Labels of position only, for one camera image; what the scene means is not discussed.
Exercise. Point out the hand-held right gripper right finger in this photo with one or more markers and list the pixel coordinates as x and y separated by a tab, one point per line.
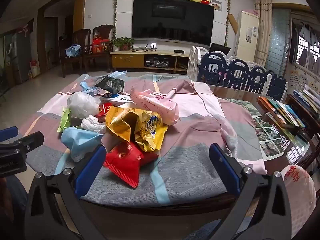
225	170

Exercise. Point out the potted green plant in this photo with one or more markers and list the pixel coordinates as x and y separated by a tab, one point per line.
122	43

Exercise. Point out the white blue medicine box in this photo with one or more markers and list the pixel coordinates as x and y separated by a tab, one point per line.
112	98

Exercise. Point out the wooden wall slat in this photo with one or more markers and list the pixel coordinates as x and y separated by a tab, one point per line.
232	23

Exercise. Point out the white plastic bag red print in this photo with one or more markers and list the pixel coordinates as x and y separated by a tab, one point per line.
297	192

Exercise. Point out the audio amplifier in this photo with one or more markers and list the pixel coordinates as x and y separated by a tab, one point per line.
156	63

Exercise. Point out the white standing air conditioner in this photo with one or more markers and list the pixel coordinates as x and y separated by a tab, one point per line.
246	35

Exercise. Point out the light blue plastic bag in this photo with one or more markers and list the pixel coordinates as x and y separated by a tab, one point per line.
77	140

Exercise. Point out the white router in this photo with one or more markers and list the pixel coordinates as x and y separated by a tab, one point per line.
140	48

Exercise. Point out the blue cloth bundle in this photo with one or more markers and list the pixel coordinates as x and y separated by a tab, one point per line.
73	50

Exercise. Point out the white tube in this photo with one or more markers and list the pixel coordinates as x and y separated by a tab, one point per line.
172	92

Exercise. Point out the light blue sheet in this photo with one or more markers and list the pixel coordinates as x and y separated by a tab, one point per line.
118	74

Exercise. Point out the black set-top box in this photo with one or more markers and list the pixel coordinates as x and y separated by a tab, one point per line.
179	51

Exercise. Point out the red white floor bag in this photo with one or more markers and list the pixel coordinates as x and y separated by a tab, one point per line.
34	68

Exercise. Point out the beige curtain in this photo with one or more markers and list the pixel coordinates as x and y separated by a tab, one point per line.
262	30

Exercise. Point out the black monitor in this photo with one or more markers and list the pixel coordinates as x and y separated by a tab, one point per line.
220	48

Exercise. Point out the wooden television cabinet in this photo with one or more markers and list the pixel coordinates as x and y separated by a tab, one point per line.
130	60

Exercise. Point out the small lit-screen device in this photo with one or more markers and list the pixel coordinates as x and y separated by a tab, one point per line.
153	46

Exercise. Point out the pile of books and papers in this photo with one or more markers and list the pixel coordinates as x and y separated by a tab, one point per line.
310	97

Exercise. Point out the clear plastic wrapper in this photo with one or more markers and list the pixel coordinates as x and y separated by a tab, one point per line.
110	83

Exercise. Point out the blue face mask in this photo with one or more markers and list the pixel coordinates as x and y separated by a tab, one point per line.
87	88

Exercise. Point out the red plush toy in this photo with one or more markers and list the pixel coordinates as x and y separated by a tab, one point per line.
205	1

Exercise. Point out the white playpen panel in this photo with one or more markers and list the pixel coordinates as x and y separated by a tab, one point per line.
193	62

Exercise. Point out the wall chart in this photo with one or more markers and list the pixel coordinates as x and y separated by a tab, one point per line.
293	77
302	82

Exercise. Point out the large black television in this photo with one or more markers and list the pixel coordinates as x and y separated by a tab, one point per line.
172	20

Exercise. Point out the row of navy playpen panels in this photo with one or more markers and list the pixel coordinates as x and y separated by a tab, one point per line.
237	76

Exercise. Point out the red gift box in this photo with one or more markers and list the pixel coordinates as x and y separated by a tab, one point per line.
101	45

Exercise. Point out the pink grey checked cloth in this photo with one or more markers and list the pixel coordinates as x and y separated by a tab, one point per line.
190	135

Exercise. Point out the red cigarette box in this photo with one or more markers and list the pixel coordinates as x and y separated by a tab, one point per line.
102	112

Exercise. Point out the ivy garland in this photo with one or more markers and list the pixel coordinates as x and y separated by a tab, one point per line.
227	17
115	12

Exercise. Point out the barred window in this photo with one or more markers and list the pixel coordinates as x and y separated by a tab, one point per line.
306	47

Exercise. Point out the wooden side table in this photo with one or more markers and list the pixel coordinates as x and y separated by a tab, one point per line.
298	111

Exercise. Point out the red snack wrapper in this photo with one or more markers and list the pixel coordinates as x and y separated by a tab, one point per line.
125	160

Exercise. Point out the row of colourful books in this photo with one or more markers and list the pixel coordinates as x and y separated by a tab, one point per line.
282	112

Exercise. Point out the pink plastic wrapper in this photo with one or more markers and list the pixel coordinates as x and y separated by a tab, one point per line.
160	105

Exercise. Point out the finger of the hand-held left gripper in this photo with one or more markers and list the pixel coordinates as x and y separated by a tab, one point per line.
27	141
7	133

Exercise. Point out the white tissue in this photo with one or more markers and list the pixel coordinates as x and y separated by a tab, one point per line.
91	123

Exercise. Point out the green wrapper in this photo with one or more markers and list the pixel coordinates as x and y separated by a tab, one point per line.
64	120

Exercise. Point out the small framed picture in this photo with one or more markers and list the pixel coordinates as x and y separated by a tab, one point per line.
217	5

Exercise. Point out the yellow snack bag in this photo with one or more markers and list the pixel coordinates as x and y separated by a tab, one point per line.
150	127

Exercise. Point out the dark wooden armchair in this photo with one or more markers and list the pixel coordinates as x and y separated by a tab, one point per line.
103	31
80	36

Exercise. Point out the grey refrigerator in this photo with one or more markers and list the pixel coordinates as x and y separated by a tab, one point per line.
21	57

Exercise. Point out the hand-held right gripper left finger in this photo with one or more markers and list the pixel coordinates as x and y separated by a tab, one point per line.
92	170

